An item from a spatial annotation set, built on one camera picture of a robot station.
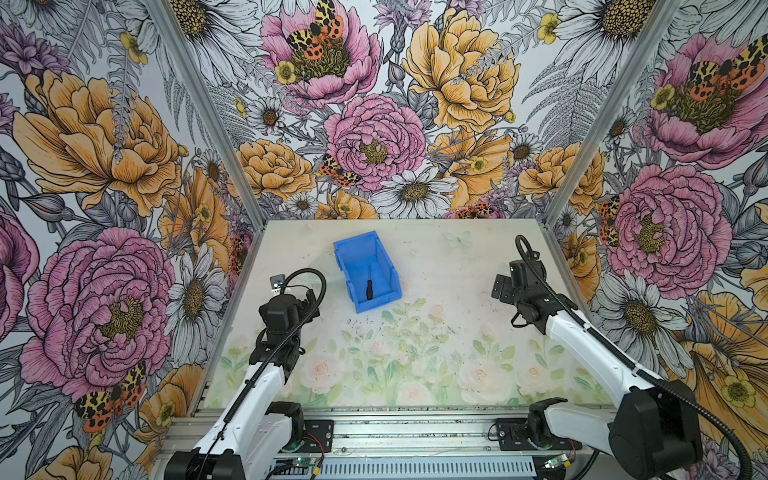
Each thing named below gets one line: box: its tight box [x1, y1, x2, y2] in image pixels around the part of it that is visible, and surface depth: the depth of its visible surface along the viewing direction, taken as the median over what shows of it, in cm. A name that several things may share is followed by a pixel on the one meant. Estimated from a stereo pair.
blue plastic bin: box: [333, 230, 402, 314], surface depth 105 cm
